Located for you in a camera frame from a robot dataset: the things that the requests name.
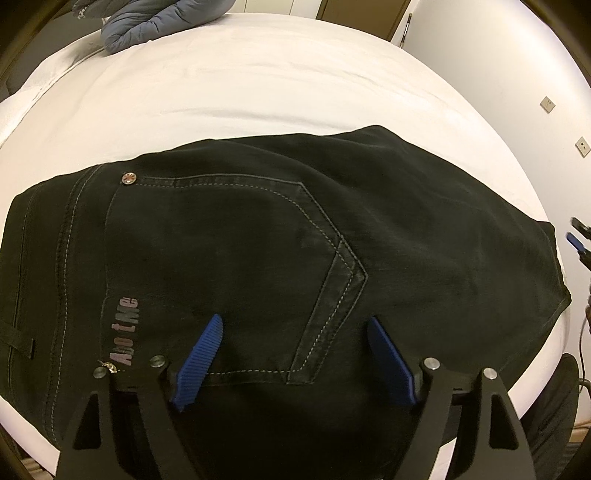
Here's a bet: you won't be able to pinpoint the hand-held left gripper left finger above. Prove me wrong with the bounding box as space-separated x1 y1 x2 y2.
55 314 225 480

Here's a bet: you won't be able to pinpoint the dark cloth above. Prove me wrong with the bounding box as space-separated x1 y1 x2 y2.
521 354 581 480

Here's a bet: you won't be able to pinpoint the brown wooden door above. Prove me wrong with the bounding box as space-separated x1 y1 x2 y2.
318 0 413 43

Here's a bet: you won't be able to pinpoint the bed with white sheet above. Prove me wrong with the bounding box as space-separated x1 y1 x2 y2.
0 10 572 462

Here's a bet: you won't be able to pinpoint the grey padded headboard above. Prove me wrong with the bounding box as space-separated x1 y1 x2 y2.
0 14 105 100

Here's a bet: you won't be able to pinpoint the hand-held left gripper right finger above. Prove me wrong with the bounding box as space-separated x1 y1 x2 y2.
366 316 539 480

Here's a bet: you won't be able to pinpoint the black denim pants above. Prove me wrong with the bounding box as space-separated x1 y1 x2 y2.
0 124 572 480

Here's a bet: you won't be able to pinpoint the blue-grey rolled quilt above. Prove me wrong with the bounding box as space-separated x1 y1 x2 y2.
74 0 241 57

